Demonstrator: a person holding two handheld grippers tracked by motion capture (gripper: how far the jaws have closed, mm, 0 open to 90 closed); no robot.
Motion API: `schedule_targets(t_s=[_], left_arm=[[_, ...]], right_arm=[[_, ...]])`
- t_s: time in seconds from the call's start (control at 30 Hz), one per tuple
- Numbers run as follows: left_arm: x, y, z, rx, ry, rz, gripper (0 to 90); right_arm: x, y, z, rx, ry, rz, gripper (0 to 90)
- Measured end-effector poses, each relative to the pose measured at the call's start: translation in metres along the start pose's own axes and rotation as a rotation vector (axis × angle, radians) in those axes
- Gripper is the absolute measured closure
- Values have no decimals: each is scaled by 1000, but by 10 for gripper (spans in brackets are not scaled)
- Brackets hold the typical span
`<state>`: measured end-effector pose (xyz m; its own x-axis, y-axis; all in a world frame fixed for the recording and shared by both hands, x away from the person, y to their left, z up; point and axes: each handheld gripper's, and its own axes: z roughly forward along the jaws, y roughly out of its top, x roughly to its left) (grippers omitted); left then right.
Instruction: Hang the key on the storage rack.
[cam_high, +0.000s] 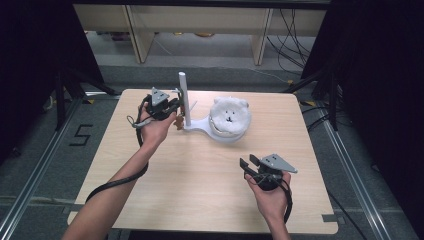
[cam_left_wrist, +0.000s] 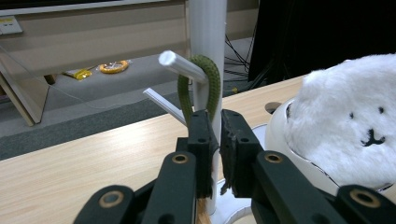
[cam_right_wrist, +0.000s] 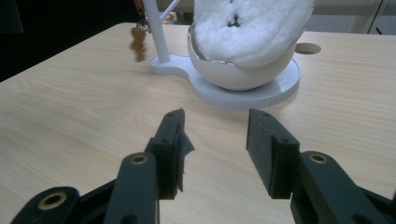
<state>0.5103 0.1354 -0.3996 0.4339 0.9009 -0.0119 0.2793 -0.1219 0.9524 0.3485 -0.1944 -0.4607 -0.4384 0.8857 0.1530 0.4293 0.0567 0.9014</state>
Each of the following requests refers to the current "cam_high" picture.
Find person's right hand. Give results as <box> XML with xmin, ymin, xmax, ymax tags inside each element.
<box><xmin>243</xmin><ymin>171</ymin><xmax>293</xmax><ymax>224</ymax></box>

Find grey cable plug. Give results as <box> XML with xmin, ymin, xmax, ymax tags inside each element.
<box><xmin>126</xmin><ymin>114</ymin><xmax>152</xmax><ymax>130</ymax></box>

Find person's left hand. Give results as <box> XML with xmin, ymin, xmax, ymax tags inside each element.
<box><xmin>137</xmin><ymin>107</ymin><xmax>178</xmax><ymax>150</ymax></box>

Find black hanging cables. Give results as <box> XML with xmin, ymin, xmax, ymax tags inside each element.
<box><xmin>265</xmin><ymin>8</ymin><xmax>318</xmax><ymax>77</ymax></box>

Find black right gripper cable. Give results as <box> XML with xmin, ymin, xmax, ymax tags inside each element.
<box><xmin>280</xmin><ymin>178</ymin><xmax>295</xmax><ymax>225</ymax></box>

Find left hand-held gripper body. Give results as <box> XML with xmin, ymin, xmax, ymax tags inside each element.
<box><xmin>144</xmin><ymin>86</ymin><xmax>177</xmax><ymax>122</ymax></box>

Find white plush bear pouch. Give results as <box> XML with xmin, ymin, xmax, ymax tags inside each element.
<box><xmin>208</xmin><ymin>95</ymin><xmax>253</xmax><ymax>138</ymax></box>

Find green strap bear keychain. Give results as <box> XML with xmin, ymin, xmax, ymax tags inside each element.
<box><xmin>174</xmin><ymin>94</ymin><xmax>186</xmax><ymax>132</ymax></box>

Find black metal stand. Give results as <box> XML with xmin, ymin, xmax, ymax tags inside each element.
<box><xmin>53</xmin><ymin>66</ymin><xmax>122</xmax><ymax>132</ymax></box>
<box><xmin>282</xmin><ymin>68</ymin><xmax>342</xmax><ymax>132</ymax></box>

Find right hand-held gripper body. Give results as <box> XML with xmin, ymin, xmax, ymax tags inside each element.
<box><xmin>246</xmin><ymin>152</ymin><xmax>299</xmax><ymax>192</ymax></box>

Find black curtain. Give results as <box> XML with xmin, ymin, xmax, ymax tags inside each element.
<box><xmin>0</xmin><ymin>0</ymin><xmax>105</xmax><ymax>164</ymax></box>
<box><xmin>300</xmin><ymin>0</ymin><xmax>424</xmax><ymax>234</ymax></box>

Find light wooden shelf unit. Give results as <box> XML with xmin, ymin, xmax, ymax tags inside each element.
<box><xmin>73</xmin><ymin>3</ymin><xmax>328</xmax><ymax>66</ymax></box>

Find white pole display stand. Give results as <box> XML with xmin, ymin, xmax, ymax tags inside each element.
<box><xmin>172</xmin><ymin>71</ymin><xmax>249</xmax><ymax>145</ymax></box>

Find metal floor rail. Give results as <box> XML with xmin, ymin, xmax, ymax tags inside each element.
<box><xmin>299</xmin><ymin>99</ymin><xmax>399</xmax><ymax>240</ymax></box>
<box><xmin>0</xmin><ymin>90</ymin><xmax>101</xmax><ymax>240</ymax></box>

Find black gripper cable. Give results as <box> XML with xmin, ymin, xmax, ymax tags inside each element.
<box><xmin>84</xmin><ymin>94</ymin><xmax>152</xmax><ymax>205</ymax></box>
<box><xmin>280</xmin><ymin>178</ymin><xmax>295</xmax><ymax>225</ymax></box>

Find white floor cable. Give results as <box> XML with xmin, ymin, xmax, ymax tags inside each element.
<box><xmin>248</xmin><ymin>65</ymin><xmax>295</xmax><ymax>85</ymax></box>

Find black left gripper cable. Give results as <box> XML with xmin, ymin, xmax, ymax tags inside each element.
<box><xmin>84</xmin><ymin>94</ymin><xmax>152</xmax><ymax>205</ymax></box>

